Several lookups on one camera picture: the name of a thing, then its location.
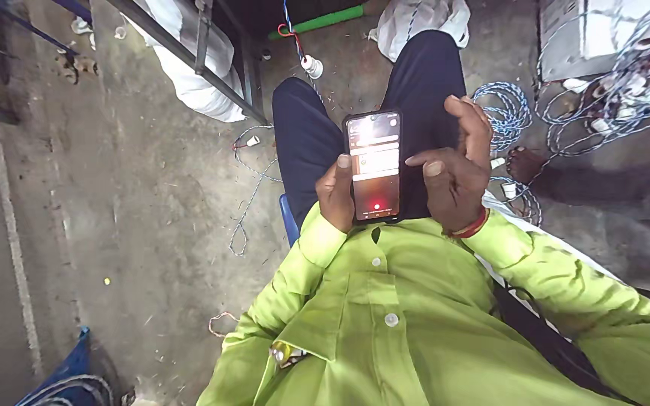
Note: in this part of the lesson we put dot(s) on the person's body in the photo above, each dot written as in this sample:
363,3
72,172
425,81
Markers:
381,349

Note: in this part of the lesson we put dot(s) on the person's right hand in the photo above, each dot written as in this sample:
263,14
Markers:
460,189

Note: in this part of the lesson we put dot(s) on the small white bulb holder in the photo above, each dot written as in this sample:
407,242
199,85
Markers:
253,141

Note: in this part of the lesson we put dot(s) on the person's right fingers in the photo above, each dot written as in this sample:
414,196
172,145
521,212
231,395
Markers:
474,129

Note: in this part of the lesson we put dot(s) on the black smartphone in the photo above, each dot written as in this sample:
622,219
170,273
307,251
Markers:
378,194

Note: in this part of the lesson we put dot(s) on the white sheet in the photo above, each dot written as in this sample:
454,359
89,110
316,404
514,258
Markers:
528,225

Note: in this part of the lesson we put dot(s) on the green tube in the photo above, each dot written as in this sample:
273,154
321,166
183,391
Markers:
328,22

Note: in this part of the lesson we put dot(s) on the white box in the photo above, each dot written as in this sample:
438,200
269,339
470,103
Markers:
567,42

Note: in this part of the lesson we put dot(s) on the yellow capped clear object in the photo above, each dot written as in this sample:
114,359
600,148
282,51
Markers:
282,352

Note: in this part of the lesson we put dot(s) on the person's left forearm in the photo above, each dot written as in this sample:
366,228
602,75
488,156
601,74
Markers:
285,287

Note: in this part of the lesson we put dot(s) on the large white sack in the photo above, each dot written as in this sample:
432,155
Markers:
206,84

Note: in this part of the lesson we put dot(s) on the grey metal frame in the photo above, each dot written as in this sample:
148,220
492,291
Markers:
178,48

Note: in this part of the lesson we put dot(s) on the person's left thumb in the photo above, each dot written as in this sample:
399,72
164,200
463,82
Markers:
343,172

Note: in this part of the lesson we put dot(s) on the person's right forearm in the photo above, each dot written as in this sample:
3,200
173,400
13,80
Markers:
567,282

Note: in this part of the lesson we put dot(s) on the blue plastic chair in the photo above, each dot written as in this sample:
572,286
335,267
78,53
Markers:
289,220

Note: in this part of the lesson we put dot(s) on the white plastic bag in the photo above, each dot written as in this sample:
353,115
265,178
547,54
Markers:
432,20

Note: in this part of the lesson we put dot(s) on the blue sack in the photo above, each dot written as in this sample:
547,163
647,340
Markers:
65,369

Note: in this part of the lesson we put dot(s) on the person's left hand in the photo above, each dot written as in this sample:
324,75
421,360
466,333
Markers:
337,200

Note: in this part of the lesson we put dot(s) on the white ribbed bulb holder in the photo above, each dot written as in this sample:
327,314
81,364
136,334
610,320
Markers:
312,66

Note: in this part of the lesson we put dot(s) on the person's right thumb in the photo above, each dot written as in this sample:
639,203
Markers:
438,179

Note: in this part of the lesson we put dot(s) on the person's right index finger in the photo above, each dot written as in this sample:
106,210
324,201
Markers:
435,156

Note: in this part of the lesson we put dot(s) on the white cylindrical connector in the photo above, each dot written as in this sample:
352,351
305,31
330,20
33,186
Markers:
497,163

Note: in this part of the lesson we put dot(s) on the person's legs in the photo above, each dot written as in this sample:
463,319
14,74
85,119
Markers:
426,84

